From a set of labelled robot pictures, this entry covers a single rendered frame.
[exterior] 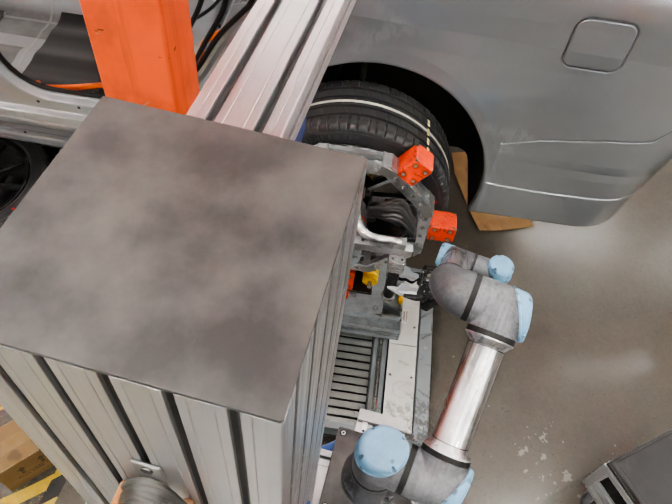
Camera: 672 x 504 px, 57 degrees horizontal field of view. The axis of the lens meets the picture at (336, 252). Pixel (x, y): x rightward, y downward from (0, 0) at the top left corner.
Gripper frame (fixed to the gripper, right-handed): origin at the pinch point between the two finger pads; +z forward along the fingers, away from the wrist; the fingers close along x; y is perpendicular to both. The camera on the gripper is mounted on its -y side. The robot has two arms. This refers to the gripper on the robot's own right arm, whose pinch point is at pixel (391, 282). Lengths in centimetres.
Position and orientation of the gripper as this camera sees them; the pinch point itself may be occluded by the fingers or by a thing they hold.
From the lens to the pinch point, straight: 192.9
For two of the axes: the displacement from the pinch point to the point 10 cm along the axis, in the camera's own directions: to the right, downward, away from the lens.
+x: -1.3, 7.9, -6.0
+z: -9.9, -1.5, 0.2
